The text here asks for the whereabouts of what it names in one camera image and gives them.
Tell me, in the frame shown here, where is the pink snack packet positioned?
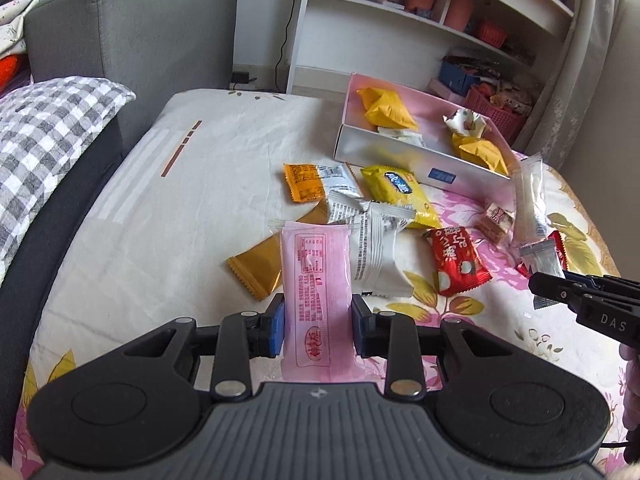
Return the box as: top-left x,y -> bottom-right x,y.
280,222 -> 384,385

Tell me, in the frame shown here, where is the pale yellow snack packet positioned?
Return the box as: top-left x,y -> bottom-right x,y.
378,127 -> 426,148

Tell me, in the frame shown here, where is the white text snack bag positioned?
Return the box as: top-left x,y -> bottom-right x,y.
326,191 -> 416,297

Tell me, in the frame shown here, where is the gold wrapped bar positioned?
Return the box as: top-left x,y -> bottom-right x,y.
226,199 -> 331,302

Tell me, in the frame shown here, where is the clear long snack bag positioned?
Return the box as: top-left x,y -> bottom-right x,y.
511,154 -> 547,246

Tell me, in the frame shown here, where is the small brown cookie packet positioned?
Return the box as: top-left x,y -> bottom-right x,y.
474,203 -> 514,245

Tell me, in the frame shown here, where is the yellow blue logo snack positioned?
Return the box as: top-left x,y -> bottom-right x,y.
360,165 -> 442,230

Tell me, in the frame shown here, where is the orange yellow snack packet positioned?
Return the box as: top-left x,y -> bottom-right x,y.
451,133 -> 510,177

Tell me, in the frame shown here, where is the silver white small packet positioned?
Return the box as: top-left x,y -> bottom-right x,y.
316,164 -> 363,197

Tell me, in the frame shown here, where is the orange small snack packet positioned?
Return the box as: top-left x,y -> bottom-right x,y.
283,164 -> 326,204

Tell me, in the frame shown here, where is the white crumpled snack wrapper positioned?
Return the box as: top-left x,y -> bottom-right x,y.
442,108 -> 487,139

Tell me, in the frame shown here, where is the pink floor basket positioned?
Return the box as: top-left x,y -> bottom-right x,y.
464,86 -> 526,145

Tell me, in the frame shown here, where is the pink cardboard box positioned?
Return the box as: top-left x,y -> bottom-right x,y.
333,73 -> 514,209

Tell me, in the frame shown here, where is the yellow pillow snack bag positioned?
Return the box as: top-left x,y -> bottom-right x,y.
357,87 -> 419,131

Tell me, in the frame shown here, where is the blue storage bin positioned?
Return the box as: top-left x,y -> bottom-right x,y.
438,61 -> 480,96

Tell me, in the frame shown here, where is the black power adapter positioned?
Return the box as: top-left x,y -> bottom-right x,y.
231,70 -> 257,84

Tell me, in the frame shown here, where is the red small basket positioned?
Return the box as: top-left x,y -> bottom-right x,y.
475,20 -> 508,49

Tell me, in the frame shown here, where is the white bookshelf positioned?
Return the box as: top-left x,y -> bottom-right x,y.
285,0 -> 576,106

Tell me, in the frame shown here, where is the checked grey pillow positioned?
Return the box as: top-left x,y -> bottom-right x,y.
1,76 -> 137,275

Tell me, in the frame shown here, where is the beige curtain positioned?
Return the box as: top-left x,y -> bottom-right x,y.
514,0 -> 626,169

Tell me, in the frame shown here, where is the salmon cup right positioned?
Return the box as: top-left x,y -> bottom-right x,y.
444,0 -> 474,32

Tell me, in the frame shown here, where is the grey sofa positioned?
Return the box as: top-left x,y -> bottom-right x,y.
0,0 -> 244,154

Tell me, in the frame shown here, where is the red folded blanket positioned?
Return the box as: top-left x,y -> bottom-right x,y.
0,54 -> 27,91

